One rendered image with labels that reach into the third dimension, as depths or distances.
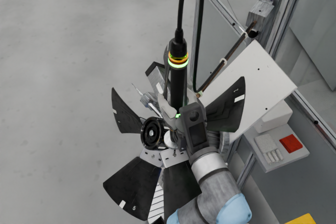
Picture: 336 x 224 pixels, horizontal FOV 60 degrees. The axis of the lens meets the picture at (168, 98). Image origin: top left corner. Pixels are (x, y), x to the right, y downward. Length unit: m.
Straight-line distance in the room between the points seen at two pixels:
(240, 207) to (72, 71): 2.60
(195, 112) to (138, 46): 2.58
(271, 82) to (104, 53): 2.29
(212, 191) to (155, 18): 3.03
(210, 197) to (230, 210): 0.05
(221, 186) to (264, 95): 0.54
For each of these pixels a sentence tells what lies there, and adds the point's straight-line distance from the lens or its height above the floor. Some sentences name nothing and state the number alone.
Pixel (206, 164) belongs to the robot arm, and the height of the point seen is 1.52.
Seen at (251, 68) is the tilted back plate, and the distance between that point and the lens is 1.15.
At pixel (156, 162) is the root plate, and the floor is 1.09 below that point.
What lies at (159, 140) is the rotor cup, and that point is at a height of 1.24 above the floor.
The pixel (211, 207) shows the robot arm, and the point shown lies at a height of 1.49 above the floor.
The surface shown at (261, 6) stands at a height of 1.42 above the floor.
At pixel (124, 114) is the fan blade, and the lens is 1.24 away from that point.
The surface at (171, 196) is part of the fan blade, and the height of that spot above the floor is 1.17.
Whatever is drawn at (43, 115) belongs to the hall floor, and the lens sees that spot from 2.78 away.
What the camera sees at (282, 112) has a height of 0.97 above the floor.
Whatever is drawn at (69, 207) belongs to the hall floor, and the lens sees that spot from 2.31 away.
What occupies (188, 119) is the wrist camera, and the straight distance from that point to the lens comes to 0.63.
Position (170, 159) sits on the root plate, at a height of 1.19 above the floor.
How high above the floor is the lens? 2.10
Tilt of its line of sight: 52 degrees down
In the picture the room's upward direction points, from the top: straight up
